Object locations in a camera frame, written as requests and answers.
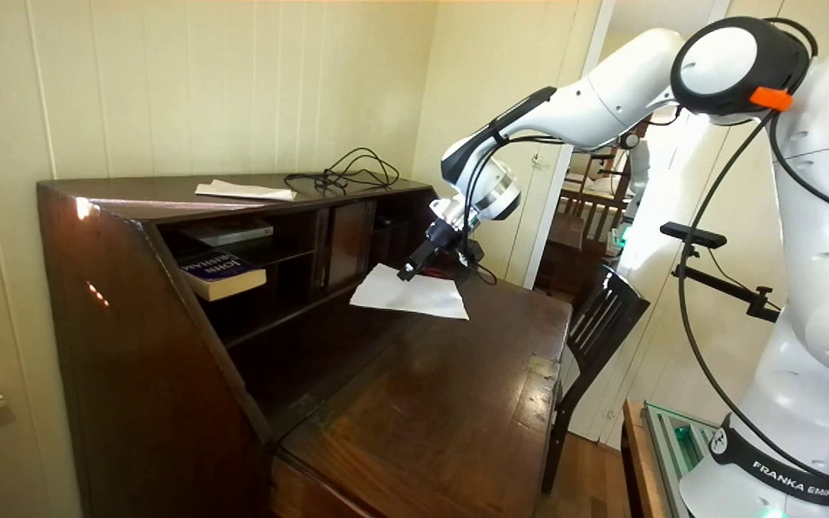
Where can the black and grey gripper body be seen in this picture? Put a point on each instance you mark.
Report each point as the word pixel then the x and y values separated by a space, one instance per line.
pixel 447 226

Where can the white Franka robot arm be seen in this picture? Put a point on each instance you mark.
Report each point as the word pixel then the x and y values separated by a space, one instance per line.
pixel 625 86

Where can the dark wooden drop-front desk door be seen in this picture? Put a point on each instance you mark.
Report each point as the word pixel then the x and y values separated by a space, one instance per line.
pixel 452 404

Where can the dark wooden secretary desk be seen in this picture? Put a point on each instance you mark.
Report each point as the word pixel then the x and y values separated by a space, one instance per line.
pixel 129 362

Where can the flat white paper sheet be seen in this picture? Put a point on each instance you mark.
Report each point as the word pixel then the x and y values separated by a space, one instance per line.
pixel 403 293

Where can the brown wooden chair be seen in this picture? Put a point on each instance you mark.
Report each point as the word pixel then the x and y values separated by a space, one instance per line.
pixel 591 204

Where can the dark flat book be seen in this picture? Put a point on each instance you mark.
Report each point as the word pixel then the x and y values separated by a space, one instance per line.
pixel 232 233

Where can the purple paperback book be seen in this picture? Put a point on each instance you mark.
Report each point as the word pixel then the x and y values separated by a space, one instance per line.
pixel 229 278

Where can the dark wooden slat chair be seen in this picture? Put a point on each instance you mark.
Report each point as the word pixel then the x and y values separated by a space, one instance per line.
pixel 606 316

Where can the folded white paper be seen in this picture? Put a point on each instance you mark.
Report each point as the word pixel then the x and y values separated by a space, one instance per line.
pixel 244 191

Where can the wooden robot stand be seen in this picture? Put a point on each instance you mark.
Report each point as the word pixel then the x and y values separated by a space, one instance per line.
pixel 639 460

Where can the black bar camera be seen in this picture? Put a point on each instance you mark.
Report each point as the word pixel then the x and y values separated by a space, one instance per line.
pixel 691 233

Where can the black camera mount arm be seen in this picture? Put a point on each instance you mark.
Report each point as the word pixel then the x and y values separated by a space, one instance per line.
pixel 720 282

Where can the green base plate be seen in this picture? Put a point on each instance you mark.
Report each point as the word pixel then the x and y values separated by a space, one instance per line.
pixel 683 440

